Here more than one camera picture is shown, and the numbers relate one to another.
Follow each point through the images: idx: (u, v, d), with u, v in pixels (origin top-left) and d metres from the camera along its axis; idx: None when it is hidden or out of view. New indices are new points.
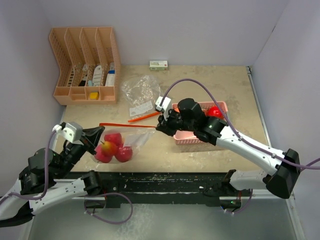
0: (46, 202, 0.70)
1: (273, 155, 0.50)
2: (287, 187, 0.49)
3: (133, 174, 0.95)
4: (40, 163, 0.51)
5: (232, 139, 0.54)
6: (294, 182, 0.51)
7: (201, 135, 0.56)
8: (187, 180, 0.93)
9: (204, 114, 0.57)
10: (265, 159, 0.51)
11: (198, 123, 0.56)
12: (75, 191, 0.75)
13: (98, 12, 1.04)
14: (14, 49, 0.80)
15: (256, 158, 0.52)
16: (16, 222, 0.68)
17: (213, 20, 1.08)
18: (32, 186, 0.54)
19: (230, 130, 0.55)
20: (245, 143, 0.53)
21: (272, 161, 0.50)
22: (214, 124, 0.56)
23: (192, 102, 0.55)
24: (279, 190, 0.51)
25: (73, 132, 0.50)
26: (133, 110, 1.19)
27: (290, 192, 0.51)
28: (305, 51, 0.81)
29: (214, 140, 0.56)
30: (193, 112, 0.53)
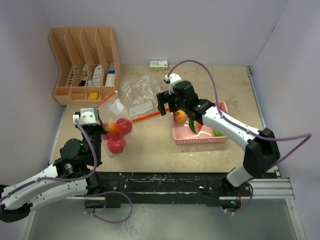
0: (46, 197, 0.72)
1: (247, 131, 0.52)
2: (257, 161, 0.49)
3: (133, 174, 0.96)
4: (71, 153, 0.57)
5: (214, 116, 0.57)
6: (269, 161, 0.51)
7: (190, 113, 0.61)
8: (187, 180, 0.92)
9: (197, 96, 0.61)
10: (240, 134, 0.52)
11: (188, 103, 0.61)
12: (76, 190, 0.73)
13: (98, 11, 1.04)
14: (14, 49, 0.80)
15: (232, 134, 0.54)
16: (11, 219, 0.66)
17: (213, 20, 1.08)
18: (69, 175, 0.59)
19: (216, 109, 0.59)
20: (225, 120, 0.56)
21: (245, 136, 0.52)
22: (204, 105, 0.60)
23: (186, 84, 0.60)
24: (252, 167, 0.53)
25: (92, 114, 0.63)
26: (133, 110, 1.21)
27: (263, 170, 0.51)
28: (305, 51, 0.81)
29: (200, 119, 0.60)
30: (185, 92, 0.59)
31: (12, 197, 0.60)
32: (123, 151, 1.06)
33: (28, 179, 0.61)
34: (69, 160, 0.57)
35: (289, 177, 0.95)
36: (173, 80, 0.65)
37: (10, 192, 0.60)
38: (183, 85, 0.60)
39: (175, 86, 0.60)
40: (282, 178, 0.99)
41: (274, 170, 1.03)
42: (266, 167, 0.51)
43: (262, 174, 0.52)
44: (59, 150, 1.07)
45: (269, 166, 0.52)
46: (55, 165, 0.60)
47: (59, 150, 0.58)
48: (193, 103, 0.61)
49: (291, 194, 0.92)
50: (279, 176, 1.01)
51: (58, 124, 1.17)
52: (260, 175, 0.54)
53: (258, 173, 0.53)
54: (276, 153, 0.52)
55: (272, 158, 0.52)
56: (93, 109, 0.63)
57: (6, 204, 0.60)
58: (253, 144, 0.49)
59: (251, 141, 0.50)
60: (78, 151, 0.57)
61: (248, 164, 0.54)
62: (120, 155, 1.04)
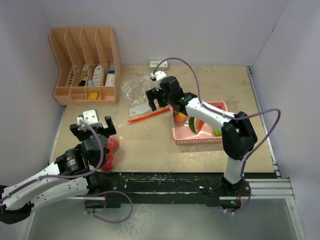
0: (47, 197, 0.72)
1: (224, 115, 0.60)
2: (232, 141, 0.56)
3: (133, 174, 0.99)
4: (95, 147, 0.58)
5: (195, 106, 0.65)
6: (246, 142, 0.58)
7: (175, 106, 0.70)
8: (187, 180, 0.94)
9: (181, 90, 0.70)
10: (217, 118, 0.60)
11: (174, 96, 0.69)
12: (77, 189, 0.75)
13: (98, 11, 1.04)
14: (14, 49, 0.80)
15: (211, 119, 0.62)
16: (12, 220, 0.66)
17: (213, 20, 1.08)
18: (72, 171, 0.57)
19: (197, 100, 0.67)
20: (205, 108, 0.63)
21: (222, 120, 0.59)
22: (188, 98, 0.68)
23: (172, 78, 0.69)
24: (230, 148, 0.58)
25: (94, 114, 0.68)
26: (133, 110, 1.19)
27: (239, 150, 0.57)
28: (305, 51, 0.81)
29: (185, 109, 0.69)
30: (169, 86, 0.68)
31: (13, 197, 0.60)
32: (123, 151, 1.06)
33: (30, 178, 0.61)
34: (93, 152, 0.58)
35: (289, 178, 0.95)
36: (159, 76, 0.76)
37: (11, 192, 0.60)
38: (169, 80, 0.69)
39: (162, 81, 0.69)
40: (282, 178, 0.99)
41: (274, 170, 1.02)
42: (243, 148, 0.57)
43: (240, 155, 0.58)
44: (59, 150, 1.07)
45: (247, 147, 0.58)
46: (56, 162, 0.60)
47: (82, 142, 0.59)
48: (178, 97, 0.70)
49: (291, 195, 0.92)
50: (279, 176, 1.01)
51: (58, 124, 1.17)
52: (240, 157, 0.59)
53: (236, 154, 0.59)
54: (252, 134, 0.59)
55: (248, 139, 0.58)
56: (95, 111, 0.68)
57: (6, 204, 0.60)
58: (228, 126, 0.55)
59: (226, 124, 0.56)
60: (105, 145, 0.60)
61: (227, 147, 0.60)
62: (120, 155, 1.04)
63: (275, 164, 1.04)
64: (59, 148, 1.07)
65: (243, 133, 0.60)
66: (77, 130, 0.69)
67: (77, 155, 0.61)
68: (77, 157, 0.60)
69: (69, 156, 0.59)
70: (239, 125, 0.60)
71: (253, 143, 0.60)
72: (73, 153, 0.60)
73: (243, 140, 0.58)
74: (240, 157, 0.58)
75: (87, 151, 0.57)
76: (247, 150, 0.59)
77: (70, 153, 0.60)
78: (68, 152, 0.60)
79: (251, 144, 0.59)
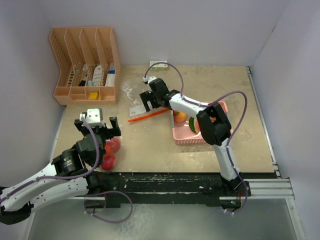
0: (47, 198, 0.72)
1: (199, 105, 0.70)
2: (206, 126, 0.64)
3: (133, 174, 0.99)
4: (90, 147, 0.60)
5: (177, 100, 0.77)
6: (219, 128, 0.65)
7: (161, 102, 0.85)
8: (187, 180, 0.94)
9: (166, 89, 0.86)
10: (193, 108, 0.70)
11: (160, 94, 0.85)
12: (77, 189, 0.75)
13: (98, 11, 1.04)
14: (13, 49, 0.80)
15: (190, 110, 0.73)
16: (12, 220, 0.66)
17: (214, 20, 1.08)
18: (69, 172, 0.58)
19: (179, 95, 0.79)
20: (184, 100, 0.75)
21: (197, 109, 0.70)
22: (172, 94, 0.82)
23: (158, 80, 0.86)
24: (206, 134, 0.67)
25: (97, 113, 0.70)
26: (133, 110, 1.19)
27: (213, 135, 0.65)
28: (305, 51, 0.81)
29: (170, 104, 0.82)
30: (155, 85, 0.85)
31: (11, 198, 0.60)
32: (123, 151, 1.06)
33: (28, 179, 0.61)
34: (87, 152, 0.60)
35: (289, 178, 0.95)
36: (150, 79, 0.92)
37: (8, 193, 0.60)
38: (155, 81, 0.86)
39: (150, 82, 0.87)
40: (282, 178, 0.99)
41: (274, 170, 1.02)
42: (217, 133, 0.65)
43: (215, 140, 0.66)
44: (59, 150, 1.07)
45: (221, 133, 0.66)
46: (53, 163, 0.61)
47: (76, 142, 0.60)
48: (163, 94, 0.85)
49: (291, 195, 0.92)
50: (279, 176, 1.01)
51: (58, 124, 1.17)
52: (216, 142, 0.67)
53: (212, 139, 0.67)
54: (225, 121, 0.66)
55: (221, 126, 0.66)
56: (99, 110, 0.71)
57: (4, 206, 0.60)
58: (201, 114, 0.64)
59: (201, 112, 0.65)
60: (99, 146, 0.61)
61: (204, 133, 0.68)
62: (120, 155, 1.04)
63: (275, 164, 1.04)
64: (59, 148, 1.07)
65: (217, 121, 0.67)
66: (81, 127, 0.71)
67: (74, 155, 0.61)
68: (73, 158, 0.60)
69: (66, 156, 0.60)
70: (214, 113, 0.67)
71: (228, 129, 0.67)
72: (69, 154, 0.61)
73: (217, 126, 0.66)
74: (215, 141, 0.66)
75: (81, 151, 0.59)
76: (222, 135, 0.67)
77: (66, 153, 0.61)
78: (65, 153, 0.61)
79: (226, 130, 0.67)
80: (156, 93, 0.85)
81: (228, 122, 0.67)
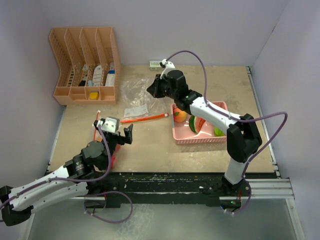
0: (46, 200, 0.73)
1: (229, 117, 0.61)
2: (238, 143, 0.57)
3: (133, 174, 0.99)
4: (94, 153, 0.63)
5: (200, 105, 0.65)
6: (250, 145, 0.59)
7: (179, 104, 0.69)
8: (187, 180, 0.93)
9: (187, 87, 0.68)
10: (222, 120, 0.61)
11: (179, 93, 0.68)
12: (76, 190, 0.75)
13: (98, 11, 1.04)
14: (13, 49, 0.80)
15: (217, 120, 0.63)
16: (12, 222, 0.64)
17: (214, 19, 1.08)
18: (80, 176, 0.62)
19: (201, 100, 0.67)
20: (210, 108, 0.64)
21: (227, 122, 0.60)
22: (192, 97, 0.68)
23: (179, 74, 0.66)
24: (235, 150, 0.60)
25: (114, 123, 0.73)
26: (128, 111, 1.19)
27: (244, 152, 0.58)
28: (305, 51, 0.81)
29: (189, 108, 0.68)
30: (177, 82, 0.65)
31: (21, 198, 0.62)
32: (123, 151, 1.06)
33: (40, 179, 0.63)
34: (91, 159, 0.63)
35: (289, 178, 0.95)
36: (168, 65, 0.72)
37: (19, 192, 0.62)
38: (177, 76, 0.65)
39: (170, 76, 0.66)
40: (282, 178, 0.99)
41: (274, 170, 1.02)
42: (247, 151, 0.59)
43: (244, 157, 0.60)
44: (59, 150, 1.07)
45: (250, 150, 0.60)
46: (66, 166, 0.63)
47: (81, 149, 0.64)
48: (183, 93, 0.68)
49: (291, 195, 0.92)
50: (279, 176, 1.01)
51: (57, 124, 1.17)
52: (243, 160, 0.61)
53: (240, 156, 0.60)
54: (256, 137, 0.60)
55: (252, 142, 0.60)
56: (116, 121, 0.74)
57: (13, 204, 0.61)
58: (234, 129, 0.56)
59: (233, 126, 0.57)
60: (101, 151, 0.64)
61: (232, 148, 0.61)
62: (121, 155, 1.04)
63: (275, 164, 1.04)
64: (59, 148, 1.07)
65: (248, 136, 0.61)
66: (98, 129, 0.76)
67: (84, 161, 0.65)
68: (84, 162, 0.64)
69: (77, 161, 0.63)
70: (245, 127, 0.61)
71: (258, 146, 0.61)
72: (79, 158, 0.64)
73: (247, 142, 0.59)
74: (243, 158, 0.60)
75: (86, 157, 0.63)
76: (250, 152, 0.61)
77: (77, 158, 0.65)
78: (75, 158, 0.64)
79: (255, 147, 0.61)
80: (175, 92, 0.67)
81: (259, 137, 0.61)
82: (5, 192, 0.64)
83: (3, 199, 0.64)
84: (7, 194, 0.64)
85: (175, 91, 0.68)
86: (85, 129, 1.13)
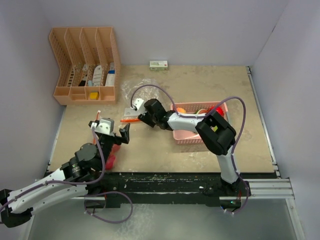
0: (46, 201, 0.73)
1: (197, 117, 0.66)
2: (208, 135, 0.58)
3: (133, 174, 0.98)
4: (87, 156, 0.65)
5: (174, 118, 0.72)
6: (224, 136, 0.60)
7: (160, 124, 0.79)
8: (187, 180, 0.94)
9: (163, 110, 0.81)
10: (192, 122, 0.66)
11: (157, 116, 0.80)
12: (76, 191, 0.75)
13: (98, 11, 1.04)
14: (14, 49, 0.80)
15: (189, 124, 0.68)
16: (12, 223, 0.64)
17: (214, 20, 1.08)
18: (76, 177, 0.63)
19: (176, 113, 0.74)
20: (181, 116, 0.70)
21: (196, 121, 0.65)
22: (169, 115, 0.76)
23: (153, 101, 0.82)
24: (210, 143, 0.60)
25: (107, 125, 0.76)
26: (128, 110, 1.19)
27: (219, 142, 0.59)
28: (305, 51, 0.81)
29: (169, 126, 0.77)
30: (152, 107, 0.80)
31: (19, 201, 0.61)
32: (124, 151, 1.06)
33: (38, 182, 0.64)
34: (85, 161, 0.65)
35: (289, 178, 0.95)
36: (138, 104, 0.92)
37: (17, 195, 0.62)
38: (151, 103, 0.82)
39: (145, 104, 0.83)
40: (282, 178, 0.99)
41: (274, 170, 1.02)
42: (224, 142, 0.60)
43: (222, 149, 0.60)
44: (59, 150, 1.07)
45: (226, 140, 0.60)
46: (62, 169, 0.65)
47: (75, 152, 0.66)
48: (161, 116, 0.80)
49: (291, 195, 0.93)
50: (279, 176, 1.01)
51: (57, 124, 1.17)
52: (223, 152, 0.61)
53: (218, 148, 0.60)
54: (227, 127, 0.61)
55: (225, 133, 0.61)
56: (110, 123, 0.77)
57: (12, 207, 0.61)
58: (201, 124, 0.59)
59: (199, 122, 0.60)
60: (94, 154, 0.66)
61: (208, 144, 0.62)
62: (121, 155, 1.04)
63: (275, 164, 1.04)
64: (59, 148, 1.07)
65: (219, 129, 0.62)
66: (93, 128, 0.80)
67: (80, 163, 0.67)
68: (80, 165, 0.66)
69: (73, 163, 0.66)
70: (213, 122, 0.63)
71: (233, 134, 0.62)
72: (75, 161, 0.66)
73: (221, 134, 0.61)
74: (222, 150, 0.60)
75: (80, 160, 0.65)
76: (228, 143, 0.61)
77: (73, 161, 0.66)
78: (72, 160, 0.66)
79: (230, 137, 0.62)
80: (154, 115, 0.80)
81: (230, 126, 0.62)
82: (3, 195, 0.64)
83: (3, 202, 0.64)
84: (5, 198, 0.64)
85: (153, 116, 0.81)
86: (85, 129, 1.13)
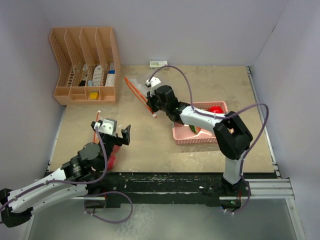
0: (46, 201, 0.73)
1: (214, 116, 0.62)
2: (225, 139, 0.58)
3: (133, 174, 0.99)
4: (90, 156, 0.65)
5: (188, 113, 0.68)
6: (240, 141, 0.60)
7: (171, 116, 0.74)
8: (187, 180, 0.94)
9: (176, 100, 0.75)
10: (209, 121, 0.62)
11: (169, 106, 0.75)
12: (76, 191, 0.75)
13: (98, 12, 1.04)
14: (14, 49, 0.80)
15: (204, 122, 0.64)
16: (12, 223, 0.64)
17: (214, 20, 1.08)
18: (77, 177, 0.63)
19: (190, 108, 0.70)
20: (197, 113, 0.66)
21: (214, 121, 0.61)
22: (182, 108, 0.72)
23: (168, 90, 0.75)
24: (225, 147, 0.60)
25: (111, 126, 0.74)
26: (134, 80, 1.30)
27: (234, 147, 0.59)
28: (305, 51, 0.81)
29: (180, 119, 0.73)
30: (165, 96, 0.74)
31: (19, 200, 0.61)
32: (123, 151, 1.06)
33: (38, 181, 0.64)
34: (88, 160, 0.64)
35: (289, 178, 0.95)
36: (154, 83, 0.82)
37: (17, 195, 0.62)
38: (165, 91, 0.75)
39: (158, 91, 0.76)
40: (282, 178, 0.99)
41: (274, 170, 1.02)
42: (239, 147, 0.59)
43: (236, 154, 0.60)
44: (59, 150, 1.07)
45: (241, 145, 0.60)
46: (63, 168, 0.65)
47: (78, 151, 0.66)
48: (173, 106, 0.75)
49: (291, 195, 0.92)
50: (279, 176, 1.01)
51: (57, 124, 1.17)
52: (236, 157, 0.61)
53: (232, 153, 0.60)
54: (245, 133, 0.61)
55: (242, 139, 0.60)
56: (113, 123, 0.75)
57: (12, 207, 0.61)
58: (220, 126, 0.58)
59: (218, 124, 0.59)
60: (98, 153, 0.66)
61: (223, 147, 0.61)
62: (121, 155, 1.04)
63: (275, 164, 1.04)
64: (59, 148, 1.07)
65: (236, 133, 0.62)
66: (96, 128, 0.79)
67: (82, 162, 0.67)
68: (81, 164, 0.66)
69: (74, 163, 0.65)
70: (231, 124, 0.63)
71: (248, 141, 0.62)
72: (77, 160, 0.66)
73: (237, 139, 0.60)
74: (236, 155, 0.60)
75: (82, 160, 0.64)
76: (242, 148, 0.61)
77: (75, 160, 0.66)
78: (73, 160, 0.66)
79: (246, 143, 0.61)
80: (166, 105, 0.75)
81: (247, 132, 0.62)
82: (4, 195, 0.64)
83: (3, 201, 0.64)
84: (6, 197, 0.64)
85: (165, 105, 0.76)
86: (85, 129, 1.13)
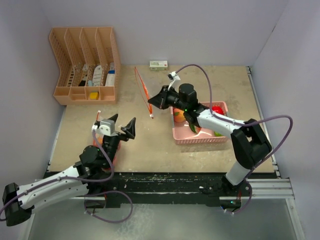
0: (47, 199, 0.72)
1: (233, 122, 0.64)
2: (242, 146, 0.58)
3: (133, 174, 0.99)
4: (89, 158, 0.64)
5: (207, 116, 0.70)
6: (258, 150, 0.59)
7: (188, 117, 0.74)
8: (187, 180, 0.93)
9: (197, 101, 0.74)
10: (227, 126, 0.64)
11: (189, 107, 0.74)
12: (76, 190, 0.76)
13: (98, 12, 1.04)
14: (13, 49, 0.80)
15: (222, 127, 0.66)
16: (13, 220, 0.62)
17: (214, 20, 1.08)
18: None
19: (208, 111, 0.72)
20: (216, 117, 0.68)
21: (231, 127, 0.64)
22: (200, 110, 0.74)
23: (191, 90, 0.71)
24: (242, 154, 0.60)
25: (108, 127, 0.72)
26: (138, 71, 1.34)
27: (251, 155, 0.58)
28: (305, 51, 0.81)
29: (197, 121, 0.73)
30: (189, 97, 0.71)
31: (30, 195, 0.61)
32: (123, 151, 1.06)
33: (49, 177, 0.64)
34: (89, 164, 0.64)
35: (289, 178, 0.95)
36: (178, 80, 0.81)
37: (28, 189, 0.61)
38: (189, 91, 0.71)
39: (182, 90, 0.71)
40: (282, 178, 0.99)
41: (274, 170, 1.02)
42: (255, 156, 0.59)
43: (252, 163, 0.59)
44: (59, 150, 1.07)
45: (258, 155, 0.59)
46: (76, 166, 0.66)
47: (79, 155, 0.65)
48: (192, 107, 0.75)
49: (291, 195, 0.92)
50: (279, 176, 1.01)
51: (57, 123, 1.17)
52: (251, 166, 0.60)
53: (248, 161, 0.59)
54: (264, 143, 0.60)
55: (261, 148, 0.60)
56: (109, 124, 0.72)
57: (22, 201, 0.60)
58: (238, 132, 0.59)
59: (236, 130, 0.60)
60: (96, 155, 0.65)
61: (239, 154, 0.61)
62: (120, 155, 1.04)
63: (275, 164, 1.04)
64: (59, 148, 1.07)
65: (255, 142, 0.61)
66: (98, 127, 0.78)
67: None
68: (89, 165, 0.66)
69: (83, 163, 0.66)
70: (251, 132, 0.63)
71: (266, 152, 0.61)
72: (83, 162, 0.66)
73: (255, 148, 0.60)
74: (251, 164, 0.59)
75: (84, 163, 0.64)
76: (259, 158, 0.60)
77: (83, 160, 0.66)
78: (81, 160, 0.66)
79: (264, 153, 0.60)
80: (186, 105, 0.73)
81: (267, 142, 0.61)
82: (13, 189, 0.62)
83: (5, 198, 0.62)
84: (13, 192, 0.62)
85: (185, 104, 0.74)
86: (85, 129, 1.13)
